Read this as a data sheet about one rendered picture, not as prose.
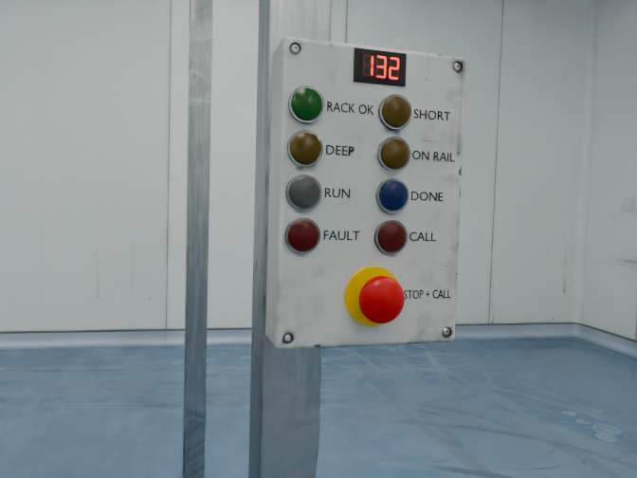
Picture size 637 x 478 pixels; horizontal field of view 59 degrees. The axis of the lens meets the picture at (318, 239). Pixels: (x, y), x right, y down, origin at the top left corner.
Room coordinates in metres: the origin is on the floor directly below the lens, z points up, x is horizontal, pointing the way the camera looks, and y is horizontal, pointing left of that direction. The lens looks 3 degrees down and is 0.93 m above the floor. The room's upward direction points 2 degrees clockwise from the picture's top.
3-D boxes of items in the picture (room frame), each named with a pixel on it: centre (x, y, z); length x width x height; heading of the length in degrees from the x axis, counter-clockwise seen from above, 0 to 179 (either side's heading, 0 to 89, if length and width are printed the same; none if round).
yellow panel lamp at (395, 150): (0.49, -0.06, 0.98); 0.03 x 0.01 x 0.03; 107
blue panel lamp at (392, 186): (0.49, -0.06, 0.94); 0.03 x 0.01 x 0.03; 107
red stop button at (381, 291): (0.48, -0.05, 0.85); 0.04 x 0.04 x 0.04; 17
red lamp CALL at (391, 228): (0.49, -0.06, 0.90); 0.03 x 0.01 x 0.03; 107
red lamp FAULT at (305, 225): (0.46, 0.01, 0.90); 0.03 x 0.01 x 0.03; 107
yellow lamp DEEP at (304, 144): (0.46, 0.01, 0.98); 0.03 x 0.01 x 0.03; 107
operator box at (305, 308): (0.52, -0.04, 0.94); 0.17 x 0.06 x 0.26; 107
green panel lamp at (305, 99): (0.46, 0.01, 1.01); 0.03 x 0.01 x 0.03; 107
